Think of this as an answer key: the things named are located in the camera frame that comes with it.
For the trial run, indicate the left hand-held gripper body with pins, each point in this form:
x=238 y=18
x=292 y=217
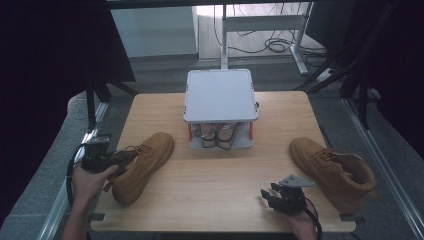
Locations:
x=95 y=156

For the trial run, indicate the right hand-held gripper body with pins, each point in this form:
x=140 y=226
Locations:
x=291 y=196

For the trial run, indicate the tan suede boot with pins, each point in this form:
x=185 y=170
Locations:
x=336 y=173
x=146 y=166

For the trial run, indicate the person's left hand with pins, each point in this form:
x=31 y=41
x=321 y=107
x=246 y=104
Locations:
x=88 y=185

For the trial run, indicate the person's right hand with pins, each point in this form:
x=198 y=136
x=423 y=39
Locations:
x=303 y=225

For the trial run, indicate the black tripod stand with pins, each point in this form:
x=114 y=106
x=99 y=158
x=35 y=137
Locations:
x=353 y=76
x=98 y=93

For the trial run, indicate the dark curtain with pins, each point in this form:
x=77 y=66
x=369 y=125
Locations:
x=50 y=66
x=393 y=60

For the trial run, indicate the white power strip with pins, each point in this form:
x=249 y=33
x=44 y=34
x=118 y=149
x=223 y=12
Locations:
x=324 y=75

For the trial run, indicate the metal floor rail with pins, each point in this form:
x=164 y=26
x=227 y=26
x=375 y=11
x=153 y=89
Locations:
x=383 y=160
x=96 y=120

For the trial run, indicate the white desk frame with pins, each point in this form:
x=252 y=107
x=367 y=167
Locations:
x=263 y=23

